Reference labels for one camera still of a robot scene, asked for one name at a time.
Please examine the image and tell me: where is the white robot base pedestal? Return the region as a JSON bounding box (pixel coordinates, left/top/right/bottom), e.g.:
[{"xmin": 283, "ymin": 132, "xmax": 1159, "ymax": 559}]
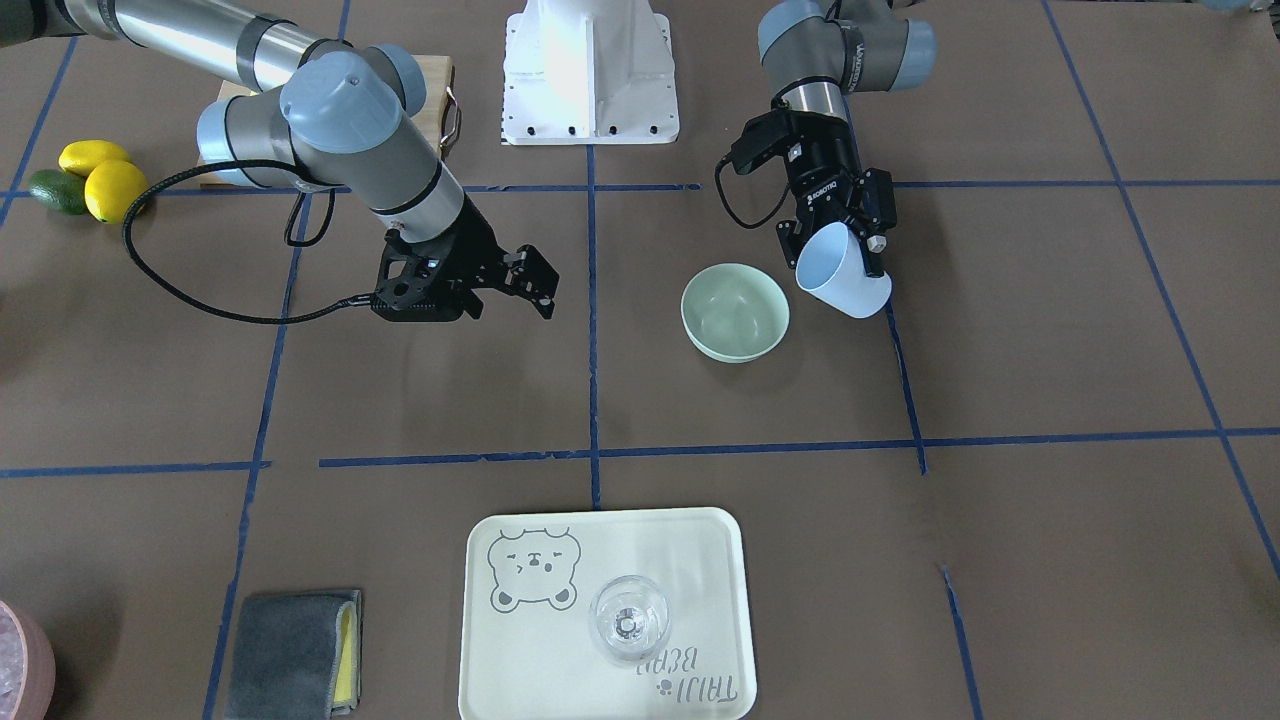
[{"xmin": 500, "ymin": 1, "xmax": 681, "ymax": 146}]

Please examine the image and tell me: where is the yellow lemon upper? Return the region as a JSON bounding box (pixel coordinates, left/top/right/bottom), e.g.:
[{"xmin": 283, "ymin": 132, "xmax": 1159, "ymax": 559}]
[{"xmin": 58, "ymin": 138, "xmax": 132, "ymax": 179}]

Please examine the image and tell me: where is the cream bear tray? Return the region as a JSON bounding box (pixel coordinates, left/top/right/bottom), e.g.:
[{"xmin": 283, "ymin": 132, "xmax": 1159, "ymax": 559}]
[{"xmin": 458, "ymin": 507, "xmax": 758, "ymax": 719}]

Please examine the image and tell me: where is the pink bowl with ice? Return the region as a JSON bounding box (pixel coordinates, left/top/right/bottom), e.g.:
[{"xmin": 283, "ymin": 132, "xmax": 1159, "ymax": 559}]
[{"xmin": 1, "ymin": 601, "xmax": 56, "ymax": 719}]

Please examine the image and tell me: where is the wooden cutting board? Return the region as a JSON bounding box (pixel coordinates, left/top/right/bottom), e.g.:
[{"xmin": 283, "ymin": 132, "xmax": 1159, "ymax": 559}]
[{"xmin": 198, "ymin": 55, "xmax": 456, "ymax": 190}]

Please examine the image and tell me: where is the yellow lemon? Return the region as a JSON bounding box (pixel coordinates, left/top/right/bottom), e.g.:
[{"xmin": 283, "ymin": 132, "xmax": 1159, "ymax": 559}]
[
  {"xmin": 58, "ymin": 138, "xmax": 132, "ymax": 179},
  {"xmin": 84, "ymin": 159, "xmax": 150, "ymax": 225}
]

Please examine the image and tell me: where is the yellow lemon lower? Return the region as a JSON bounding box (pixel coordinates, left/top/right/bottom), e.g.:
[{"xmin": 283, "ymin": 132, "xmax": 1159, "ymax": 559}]
[{"xmin": 84, "ymin": 159, "xmax": 150, "ymax": 225}]

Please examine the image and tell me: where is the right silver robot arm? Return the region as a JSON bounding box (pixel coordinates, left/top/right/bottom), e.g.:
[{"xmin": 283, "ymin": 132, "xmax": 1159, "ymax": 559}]
[{"xmin": 3, "ymin": 1, "xmax": 559, "ymax": 322}]

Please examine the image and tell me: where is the green lime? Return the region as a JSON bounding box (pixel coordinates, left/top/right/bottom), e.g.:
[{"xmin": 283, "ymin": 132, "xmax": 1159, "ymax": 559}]
[{"xmin": 28, "ymin": 169, "xmax": 90, "ymax": 217}]

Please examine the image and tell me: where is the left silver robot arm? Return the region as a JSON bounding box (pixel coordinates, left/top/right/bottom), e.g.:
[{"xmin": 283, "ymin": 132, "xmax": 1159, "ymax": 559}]
[{"xmin": 719, "ymin": 1, "xmax": 937, "ymax": 278}]

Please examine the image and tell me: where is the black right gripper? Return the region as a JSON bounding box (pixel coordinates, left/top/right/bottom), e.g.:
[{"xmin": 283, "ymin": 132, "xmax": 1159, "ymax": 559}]
[{"xmin": 371, "ymin": 199, "xmax": 561, "ymax": 322}]

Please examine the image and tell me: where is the clear wine glass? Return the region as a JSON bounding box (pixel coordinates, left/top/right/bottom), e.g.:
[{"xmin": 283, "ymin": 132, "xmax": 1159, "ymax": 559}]
[{"xmin": 589, "ymin": 574, "xmax": 672, "ymax": 665}]

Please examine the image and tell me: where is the light blue cup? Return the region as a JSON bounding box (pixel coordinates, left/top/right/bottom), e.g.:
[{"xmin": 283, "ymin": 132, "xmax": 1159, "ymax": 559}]
[{"xmin": 795, "ymin": 223, "xmax": 893, "ymax": 319}]

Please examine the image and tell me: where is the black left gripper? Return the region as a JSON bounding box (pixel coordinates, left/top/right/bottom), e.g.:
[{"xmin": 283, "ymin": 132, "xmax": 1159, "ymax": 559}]
[{"xmin": 726, "ymin": 108, "xmax": 897, "ymax": 278}]

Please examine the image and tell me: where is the mint green bowl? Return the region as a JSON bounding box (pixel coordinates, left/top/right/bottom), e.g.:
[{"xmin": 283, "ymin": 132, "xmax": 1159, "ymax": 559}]
[{"xmin": 680, "ymin": 263, "xmax": 791, "ymax": 364}]

